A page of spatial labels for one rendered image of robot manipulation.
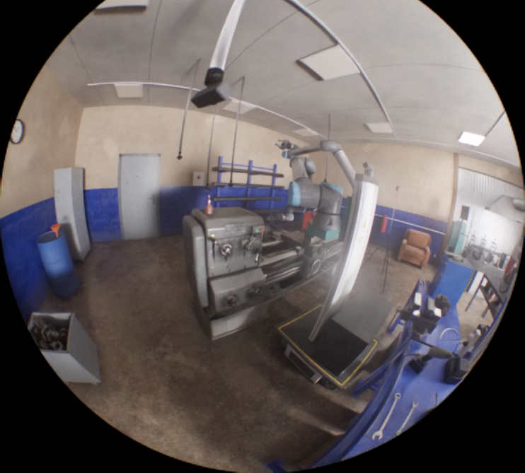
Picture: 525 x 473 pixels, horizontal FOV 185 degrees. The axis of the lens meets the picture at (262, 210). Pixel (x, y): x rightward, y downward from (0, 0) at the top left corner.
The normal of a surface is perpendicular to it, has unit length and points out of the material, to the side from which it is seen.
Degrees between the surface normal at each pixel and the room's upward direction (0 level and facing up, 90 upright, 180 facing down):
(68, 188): 90
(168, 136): 90
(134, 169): 90
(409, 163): 90
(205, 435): 0
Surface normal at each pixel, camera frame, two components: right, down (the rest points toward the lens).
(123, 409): 0.09, -0.98
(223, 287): 0.40, -0.71
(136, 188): 0.60, 0.22
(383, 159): -0.79, 0.05
